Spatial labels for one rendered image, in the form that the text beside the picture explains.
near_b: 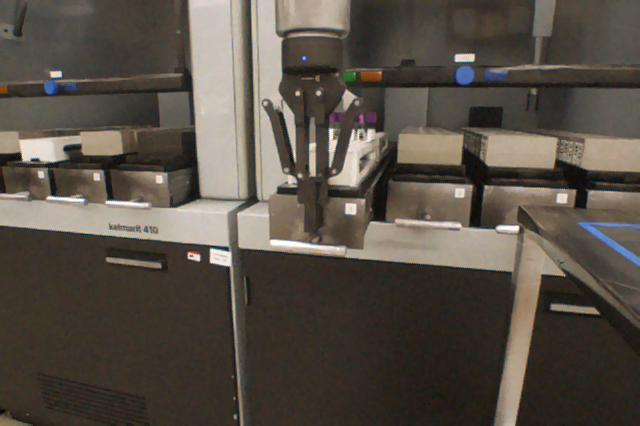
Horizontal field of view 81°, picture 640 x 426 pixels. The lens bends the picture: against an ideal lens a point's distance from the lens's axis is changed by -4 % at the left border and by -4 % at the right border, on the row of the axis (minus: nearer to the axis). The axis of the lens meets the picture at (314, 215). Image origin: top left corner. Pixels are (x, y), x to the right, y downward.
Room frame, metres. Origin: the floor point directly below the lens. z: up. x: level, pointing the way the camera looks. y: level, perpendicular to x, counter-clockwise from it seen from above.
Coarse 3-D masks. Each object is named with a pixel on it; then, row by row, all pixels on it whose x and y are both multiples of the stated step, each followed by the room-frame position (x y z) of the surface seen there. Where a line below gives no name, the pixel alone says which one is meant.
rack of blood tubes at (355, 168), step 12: (312, 144) 0.68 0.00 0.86; (360, 144) 0.67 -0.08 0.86; (372, 144) 0.73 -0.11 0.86; (312, 156) 0.55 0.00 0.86; (348, 156) 0.54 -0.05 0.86; (360, 156) 0.58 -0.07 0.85; (312, 168) 0.55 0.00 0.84; (348, 168) 0.54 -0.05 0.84; (360, 168) 0.75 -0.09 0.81; (372, 168) 0.74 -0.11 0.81; (288, 180) 0.57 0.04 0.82; (336, 180) 0.54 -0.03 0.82; (348, 180) 0.54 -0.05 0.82
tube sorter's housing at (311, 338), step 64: (256, 0) 0.80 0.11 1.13; (256, 64) 0.80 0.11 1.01; (256, 128) 0.80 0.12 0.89; (384, 128) 1.33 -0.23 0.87; (448, 128) 1.42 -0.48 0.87; (576, 128) 1.01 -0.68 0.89; (384, 192) 0.68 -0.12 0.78; (256, 256) 0.70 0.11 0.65; (320, 256) 0.68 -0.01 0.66; (384, 256) 0.64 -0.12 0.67; (448, 256) 0.62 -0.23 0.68; (512, 256) 0.59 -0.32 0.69; (256, 320) 0.70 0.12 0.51; (320, 320) 0.67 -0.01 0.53; (384, 320) 0.64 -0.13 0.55; (448, 320) 0.61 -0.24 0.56; (576, 320) 0.56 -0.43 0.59; (256, 384) 0.71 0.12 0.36; (320, 384) 0.67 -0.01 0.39; (384, 384) 0.64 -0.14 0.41; (448, 384) 0.61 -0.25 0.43; (576, 384) 0.56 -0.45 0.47
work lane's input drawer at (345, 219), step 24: (384, 168) 0.81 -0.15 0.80; (288, 192) 0.53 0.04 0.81; (336, 192) 0.51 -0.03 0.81; (360, 192) 0.53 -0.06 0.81; (288, 216) 0.53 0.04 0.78; (336, 216) 0.51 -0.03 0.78; (360, 216) 0.50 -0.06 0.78; (288, 240) 0.49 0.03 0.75; (312, 240) 0.49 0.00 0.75; (336, 240) 0.51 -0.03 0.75; (360, 240) 0.50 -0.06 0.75
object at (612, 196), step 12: (564, 180) 0.67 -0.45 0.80; (576, 180) 0.64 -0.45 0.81; (588, 180) 0.60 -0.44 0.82; (600, 180) 0.69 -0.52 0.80; (624, 180) 0.58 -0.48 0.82; (636, 180) 0.57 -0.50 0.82; (576, 192) 0.61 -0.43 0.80; (588, 192) 0.57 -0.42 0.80; (600, 192) 0.56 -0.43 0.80; (612, 192) 0.56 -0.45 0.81; (624, 192) 0.56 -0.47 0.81; (636, 192) 0.55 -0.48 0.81; (576, 204) 0.60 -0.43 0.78; (588, 204) 0.57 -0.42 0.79; (600, 204) 0.56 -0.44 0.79; (612, 204) 0.56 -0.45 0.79; (624, 204) 0.55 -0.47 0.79; (636, 204) 0.55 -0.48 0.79
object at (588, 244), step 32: (544, 224) 0.33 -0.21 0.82; (576, 224) 0.33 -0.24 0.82; (608, 224) 0.33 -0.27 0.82; (544, 256) 0.38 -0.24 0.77; (576, 256) 0.25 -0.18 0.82; (608, 256) 0.25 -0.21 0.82; (512, 288) 0.40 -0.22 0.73; (608, 288) 0.20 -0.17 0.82; (512, 320) 0.39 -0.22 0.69; (608, 320) 0.19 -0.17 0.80; (512, 352) 0.39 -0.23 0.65; (512, 384) 0.38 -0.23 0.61; (512, 416) 0.38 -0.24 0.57
